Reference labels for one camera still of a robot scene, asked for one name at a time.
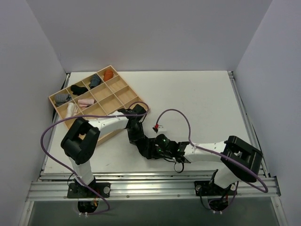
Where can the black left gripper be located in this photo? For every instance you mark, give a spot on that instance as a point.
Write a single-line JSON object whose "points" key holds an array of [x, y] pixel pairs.
{"points": [[125, 111]]}

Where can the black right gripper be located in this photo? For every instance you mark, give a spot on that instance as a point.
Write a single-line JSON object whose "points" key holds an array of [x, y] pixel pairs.
{"points": [[170, 150]]}

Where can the black underwear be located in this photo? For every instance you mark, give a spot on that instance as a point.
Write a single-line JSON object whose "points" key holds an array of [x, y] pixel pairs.
{"points": [[146, 147]]}

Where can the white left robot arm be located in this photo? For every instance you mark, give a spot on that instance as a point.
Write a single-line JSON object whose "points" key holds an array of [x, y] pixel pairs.
{"points": [[80, 141]]}

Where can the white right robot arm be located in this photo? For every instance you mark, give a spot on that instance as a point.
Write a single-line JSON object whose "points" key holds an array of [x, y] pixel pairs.
{"points": [[241, 161]]}

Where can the wooden compartment tray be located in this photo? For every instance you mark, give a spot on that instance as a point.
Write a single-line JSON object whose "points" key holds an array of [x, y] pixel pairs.
{"points": [[107, 92]]}

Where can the pink rolled sock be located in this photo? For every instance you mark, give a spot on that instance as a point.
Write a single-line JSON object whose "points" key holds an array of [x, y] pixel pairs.
{"points": [[84, 103]]}

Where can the orange rolled sock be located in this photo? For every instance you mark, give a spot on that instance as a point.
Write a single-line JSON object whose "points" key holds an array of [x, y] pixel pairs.
{"points": [[108, 74]]}

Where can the dark grey rolled sock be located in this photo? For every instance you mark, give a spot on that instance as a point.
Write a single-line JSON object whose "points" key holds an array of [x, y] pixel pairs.
{"points": [[95, 81]]}

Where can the white rolled sock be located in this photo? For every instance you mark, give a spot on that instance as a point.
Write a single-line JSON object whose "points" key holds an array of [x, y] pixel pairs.
{"points": [[72, 110]]}

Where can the black rolled sock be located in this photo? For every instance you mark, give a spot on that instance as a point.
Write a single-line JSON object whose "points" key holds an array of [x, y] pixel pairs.
{"points": [[77, 90]]}

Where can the grey striped rolled sock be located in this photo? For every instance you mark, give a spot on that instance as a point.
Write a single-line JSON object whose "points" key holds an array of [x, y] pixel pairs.
{"points": [[62, 98]]}

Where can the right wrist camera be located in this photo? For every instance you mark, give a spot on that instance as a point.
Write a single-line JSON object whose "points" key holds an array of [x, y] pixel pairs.
{"points": [[161, 131]]}

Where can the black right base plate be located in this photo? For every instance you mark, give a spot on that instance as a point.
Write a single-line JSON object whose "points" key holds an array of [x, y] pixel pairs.
{"points": [[205, 188]]}

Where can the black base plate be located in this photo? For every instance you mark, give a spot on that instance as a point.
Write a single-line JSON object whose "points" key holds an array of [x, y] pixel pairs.
{"points": [[205, 188], [77, 191]]}

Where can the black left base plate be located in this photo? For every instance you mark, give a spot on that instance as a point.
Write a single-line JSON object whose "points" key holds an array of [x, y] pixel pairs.
{"points": [[77, 191]]}

